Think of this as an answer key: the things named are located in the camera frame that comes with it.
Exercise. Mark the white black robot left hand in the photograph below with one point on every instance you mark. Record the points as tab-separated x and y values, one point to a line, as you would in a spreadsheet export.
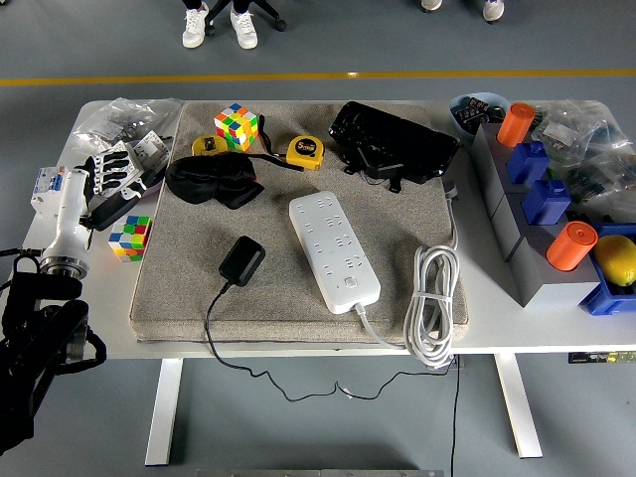
69	218

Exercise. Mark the black plug adapter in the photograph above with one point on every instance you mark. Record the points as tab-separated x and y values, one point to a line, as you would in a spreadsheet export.
242	259

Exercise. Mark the white power strip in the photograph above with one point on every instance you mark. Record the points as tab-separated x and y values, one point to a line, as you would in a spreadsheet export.
330	248

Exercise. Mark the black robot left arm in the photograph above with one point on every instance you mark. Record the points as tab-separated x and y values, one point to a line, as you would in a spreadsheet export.
30	338

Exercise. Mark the white circuit breaker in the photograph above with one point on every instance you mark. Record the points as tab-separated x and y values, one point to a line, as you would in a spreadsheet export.
45	191

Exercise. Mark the colourful puzzle cube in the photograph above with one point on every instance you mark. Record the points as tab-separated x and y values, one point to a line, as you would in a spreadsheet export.
236	126
129	238

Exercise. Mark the purple basket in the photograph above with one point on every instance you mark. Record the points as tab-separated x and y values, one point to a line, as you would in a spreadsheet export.
155	183

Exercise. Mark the clear bag of screws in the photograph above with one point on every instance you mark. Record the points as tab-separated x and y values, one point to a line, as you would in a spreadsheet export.
119	119

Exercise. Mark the grey-brown mat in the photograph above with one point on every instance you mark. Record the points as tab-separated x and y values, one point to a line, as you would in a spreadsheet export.
189	278

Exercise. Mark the black cloth pouch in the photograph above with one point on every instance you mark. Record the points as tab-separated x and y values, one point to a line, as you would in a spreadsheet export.
208	179

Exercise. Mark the yellow tape measure metal clip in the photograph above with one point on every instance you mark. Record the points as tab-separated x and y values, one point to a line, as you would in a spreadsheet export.
207	145

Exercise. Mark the white table leg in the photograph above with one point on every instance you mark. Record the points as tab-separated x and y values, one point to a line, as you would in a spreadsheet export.
164	412
519	407

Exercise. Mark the white sneaker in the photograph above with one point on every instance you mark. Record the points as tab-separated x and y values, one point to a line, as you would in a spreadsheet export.
195	27
244	29

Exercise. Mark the yellow tape measure black label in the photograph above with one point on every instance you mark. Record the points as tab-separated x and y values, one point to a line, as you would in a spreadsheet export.
304	151

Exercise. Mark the black office chair base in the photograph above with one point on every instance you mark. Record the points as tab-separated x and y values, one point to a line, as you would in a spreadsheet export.
270	15

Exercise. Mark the glossy black plastic tray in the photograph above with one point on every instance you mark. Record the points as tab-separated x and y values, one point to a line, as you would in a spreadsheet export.
392	139

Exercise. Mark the light blue bowl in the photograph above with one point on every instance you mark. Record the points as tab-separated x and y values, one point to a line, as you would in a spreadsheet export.
459	126

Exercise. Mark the grey sneaker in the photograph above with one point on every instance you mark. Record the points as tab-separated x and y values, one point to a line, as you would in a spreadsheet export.
494	9
431	4

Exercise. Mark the orange cylinder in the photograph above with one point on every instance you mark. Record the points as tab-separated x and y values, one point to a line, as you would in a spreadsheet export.
514	124
569	248

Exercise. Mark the blue block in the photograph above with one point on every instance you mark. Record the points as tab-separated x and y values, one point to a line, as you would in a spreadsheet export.
526	164
546	204

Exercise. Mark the grey stepped box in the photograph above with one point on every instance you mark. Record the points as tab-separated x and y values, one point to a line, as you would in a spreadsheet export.
546	288

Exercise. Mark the clear bags of parts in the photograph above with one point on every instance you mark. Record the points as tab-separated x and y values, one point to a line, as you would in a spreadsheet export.
596	149

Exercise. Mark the blue storage bin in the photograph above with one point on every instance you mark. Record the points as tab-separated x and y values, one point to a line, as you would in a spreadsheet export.
603	300

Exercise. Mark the yellow lemon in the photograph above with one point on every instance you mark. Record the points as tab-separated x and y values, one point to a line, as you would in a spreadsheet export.
616	258

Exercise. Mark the black label strip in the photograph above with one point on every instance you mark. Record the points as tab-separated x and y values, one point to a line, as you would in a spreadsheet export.
601	357

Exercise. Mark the white wall socket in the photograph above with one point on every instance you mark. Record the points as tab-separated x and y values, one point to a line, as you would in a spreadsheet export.
119	145
151	149

